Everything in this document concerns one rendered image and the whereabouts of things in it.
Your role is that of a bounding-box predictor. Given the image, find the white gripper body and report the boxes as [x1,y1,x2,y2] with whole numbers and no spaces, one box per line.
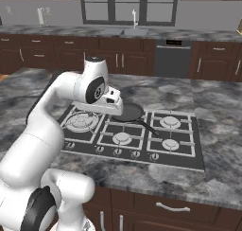
[72,97,125,116]

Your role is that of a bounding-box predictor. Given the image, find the black frying pan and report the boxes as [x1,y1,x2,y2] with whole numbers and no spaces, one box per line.
[111,101,162,138]

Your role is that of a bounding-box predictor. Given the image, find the black gas hob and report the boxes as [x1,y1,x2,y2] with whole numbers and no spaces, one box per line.
[57,103,206,173]

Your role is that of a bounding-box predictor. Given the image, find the brown base cupboard run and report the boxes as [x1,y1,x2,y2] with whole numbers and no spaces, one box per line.
[188,40,242,83]
[0,33,156,77]

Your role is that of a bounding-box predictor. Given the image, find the grey sink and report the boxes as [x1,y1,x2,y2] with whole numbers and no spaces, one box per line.
[99,27,149,38]

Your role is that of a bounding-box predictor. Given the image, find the grey dishwasher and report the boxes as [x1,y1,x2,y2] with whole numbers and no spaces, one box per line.
[153,39,194,80]

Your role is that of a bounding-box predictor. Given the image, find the silver tap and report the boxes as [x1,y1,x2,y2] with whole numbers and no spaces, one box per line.
[131,9,140,29]

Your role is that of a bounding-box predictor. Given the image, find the brown cupboard door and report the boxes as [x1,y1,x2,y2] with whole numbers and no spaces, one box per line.
[82,186,113,231]
[112,209,221,231]

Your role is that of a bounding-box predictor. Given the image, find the grey framed window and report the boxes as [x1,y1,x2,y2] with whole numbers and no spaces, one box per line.
[78,0,181,27]

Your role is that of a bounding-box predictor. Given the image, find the white paper towel roll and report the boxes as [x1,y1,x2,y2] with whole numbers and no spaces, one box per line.
[37,7,46,27]

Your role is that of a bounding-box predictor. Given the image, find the brown drawer front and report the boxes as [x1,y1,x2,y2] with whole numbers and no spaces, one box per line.
[133,191,222,225]

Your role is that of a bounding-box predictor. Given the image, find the silver cupboard door handle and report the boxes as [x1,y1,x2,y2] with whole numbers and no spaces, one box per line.
[118,214,125,231]
[99,210,106,231]

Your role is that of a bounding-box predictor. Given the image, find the silver drawer handle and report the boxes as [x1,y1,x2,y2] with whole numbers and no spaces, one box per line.
[155,202,192,213]

